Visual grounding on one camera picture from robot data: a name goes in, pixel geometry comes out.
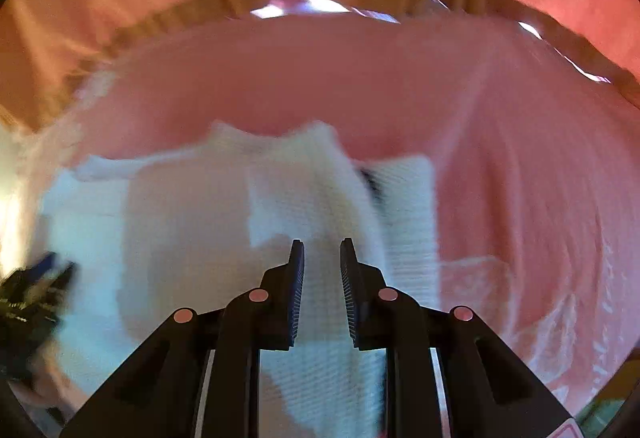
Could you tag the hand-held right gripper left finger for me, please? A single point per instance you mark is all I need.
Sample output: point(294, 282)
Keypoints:
point(292, 298)

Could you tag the white red black knit sweater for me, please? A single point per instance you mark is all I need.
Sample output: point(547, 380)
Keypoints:
point(200, 228)

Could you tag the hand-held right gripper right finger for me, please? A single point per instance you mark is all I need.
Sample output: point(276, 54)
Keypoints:
point(352, 298)

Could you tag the pink bed blanket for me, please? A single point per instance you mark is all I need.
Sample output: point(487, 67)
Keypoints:
point(500, 143)

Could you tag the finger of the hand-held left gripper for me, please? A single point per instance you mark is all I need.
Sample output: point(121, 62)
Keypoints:
point(47, 268)

